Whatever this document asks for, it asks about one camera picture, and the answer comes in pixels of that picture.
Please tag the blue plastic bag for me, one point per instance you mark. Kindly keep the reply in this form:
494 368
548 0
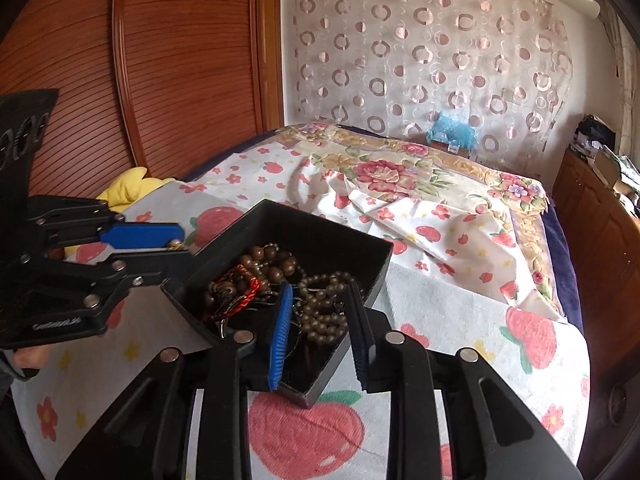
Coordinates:
450 129

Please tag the wooden cabinet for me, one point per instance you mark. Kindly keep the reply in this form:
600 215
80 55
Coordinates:
600 260

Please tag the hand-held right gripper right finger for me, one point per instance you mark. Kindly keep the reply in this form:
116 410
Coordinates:
361 340

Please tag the black jewelry box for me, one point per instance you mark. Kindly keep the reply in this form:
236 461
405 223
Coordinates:
325 240

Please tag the yellow cloth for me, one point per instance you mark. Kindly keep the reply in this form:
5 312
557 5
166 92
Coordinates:
130 187

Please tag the sheer circle-pattern curtain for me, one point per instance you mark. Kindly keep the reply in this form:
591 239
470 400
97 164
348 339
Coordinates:
425 50

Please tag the dark blue bedsheet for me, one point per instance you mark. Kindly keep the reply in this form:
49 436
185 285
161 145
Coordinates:
562 270

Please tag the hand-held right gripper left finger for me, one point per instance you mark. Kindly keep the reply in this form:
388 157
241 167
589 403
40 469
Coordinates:
281 340

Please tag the person's left hand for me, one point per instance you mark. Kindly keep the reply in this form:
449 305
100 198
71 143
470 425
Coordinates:
31 357

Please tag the gold pendant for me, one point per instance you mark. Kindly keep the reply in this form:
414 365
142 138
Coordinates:
174 245

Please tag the clutter pile on cabinet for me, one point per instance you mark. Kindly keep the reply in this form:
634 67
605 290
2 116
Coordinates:
602 152

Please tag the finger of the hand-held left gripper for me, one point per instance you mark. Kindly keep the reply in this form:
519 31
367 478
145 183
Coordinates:
145 235
155 266

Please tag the wooden slatted wardrobe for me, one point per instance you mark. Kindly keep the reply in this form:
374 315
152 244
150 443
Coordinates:
190 60

